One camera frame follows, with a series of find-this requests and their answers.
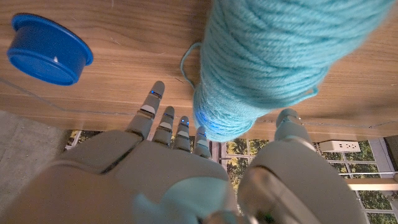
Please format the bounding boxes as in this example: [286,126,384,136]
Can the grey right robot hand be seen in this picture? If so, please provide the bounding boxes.
[0,80,368,224]

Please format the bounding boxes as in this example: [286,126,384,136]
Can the teal yarn skein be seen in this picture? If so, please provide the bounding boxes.
[180,0,396,143]

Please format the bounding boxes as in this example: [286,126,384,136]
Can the blue plastic lid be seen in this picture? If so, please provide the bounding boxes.
[6,12,95,86]

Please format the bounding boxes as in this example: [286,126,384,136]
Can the white power strip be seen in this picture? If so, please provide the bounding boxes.
[318,139,362,154]

